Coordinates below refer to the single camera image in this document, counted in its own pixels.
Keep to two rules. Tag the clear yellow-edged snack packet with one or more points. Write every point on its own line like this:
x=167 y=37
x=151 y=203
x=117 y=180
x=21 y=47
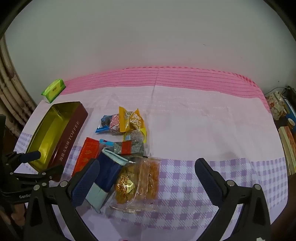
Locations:
x=136 y=135

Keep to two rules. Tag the yellow zigzag-edged snack packet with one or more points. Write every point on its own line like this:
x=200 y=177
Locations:
x=124 y=118

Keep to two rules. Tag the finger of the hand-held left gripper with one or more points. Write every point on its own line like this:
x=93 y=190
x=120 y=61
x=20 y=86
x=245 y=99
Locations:
x=46 y=173
x=30 y=157

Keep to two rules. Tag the pink and purple checkered tablecloth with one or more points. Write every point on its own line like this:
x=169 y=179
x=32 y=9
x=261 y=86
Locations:
x=196 y=120

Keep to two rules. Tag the blue candy packet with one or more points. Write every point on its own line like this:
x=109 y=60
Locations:
x=105 y=121

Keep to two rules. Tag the blue printed box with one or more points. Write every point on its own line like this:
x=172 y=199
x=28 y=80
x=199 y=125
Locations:
x=291 y=115

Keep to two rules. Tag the navy blue snack packet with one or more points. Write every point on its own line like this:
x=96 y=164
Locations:
x=108 y=171

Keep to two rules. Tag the silver and red snack packet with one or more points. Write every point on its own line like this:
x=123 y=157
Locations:
x=126 y=147

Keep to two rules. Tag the stack of books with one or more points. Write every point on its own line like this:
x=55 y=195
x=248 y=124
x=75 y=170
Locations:
x=289 y=148

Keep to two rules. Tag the cyan clear snack packet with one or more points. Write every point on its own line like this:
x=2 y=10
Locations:
x=105 y=141

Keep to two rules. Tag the maroon and gold tin box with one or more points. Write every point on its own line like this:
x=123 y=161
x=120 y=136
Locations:
x=71 y=139

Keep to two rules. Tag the orange-yellow snack packet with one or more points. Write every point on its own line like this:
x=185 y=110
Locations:
x=137 y=120

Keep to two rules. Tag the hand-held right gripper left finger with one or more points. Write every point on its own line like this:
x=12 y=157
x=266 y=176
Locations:
x=84 y=185

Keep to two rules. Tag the bamboo furniture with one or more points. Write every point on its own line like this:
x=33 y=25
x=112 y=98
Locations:
x=11 y=92

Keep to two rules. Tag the pink patterned snack packet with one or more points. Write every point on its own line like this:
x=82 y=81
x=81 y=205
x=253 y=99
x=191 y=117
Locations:
x=115 y=124

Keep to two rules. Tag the green tissue pack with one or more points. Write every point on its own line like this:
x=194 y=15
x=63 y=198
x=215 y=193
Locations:
x=53 y=89

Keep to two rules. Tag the clear pastry packet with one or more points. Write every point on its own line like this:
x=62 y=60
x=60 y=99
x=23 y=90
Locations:
x=138 y=180

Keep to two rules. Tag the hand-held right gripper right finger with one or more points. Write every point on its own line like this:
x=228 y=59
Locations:
x=209 y=183

